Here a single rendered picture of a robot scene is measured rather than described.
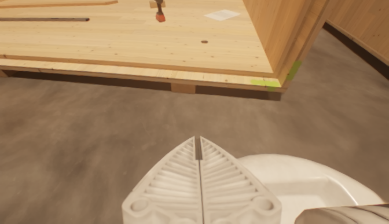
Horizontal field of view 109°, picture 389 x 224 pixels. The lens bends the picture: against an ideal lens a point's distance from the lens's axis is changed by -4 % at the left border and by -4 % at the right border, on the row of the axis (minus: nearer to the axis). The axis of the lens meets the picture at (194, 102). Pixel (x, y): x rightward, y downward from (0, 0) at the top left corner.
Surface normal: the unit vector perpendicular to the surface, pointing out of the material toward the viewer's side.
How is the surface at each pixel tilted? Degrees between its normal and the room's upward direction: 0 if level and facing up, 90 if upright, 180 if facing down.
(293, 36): 90
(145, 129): 0
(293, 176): 0
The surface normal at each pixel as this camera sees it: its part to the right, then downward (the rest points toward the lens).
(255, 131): 0.00, -0.70
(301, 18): -0.13, 0.71
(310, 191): 0.00, 0.41
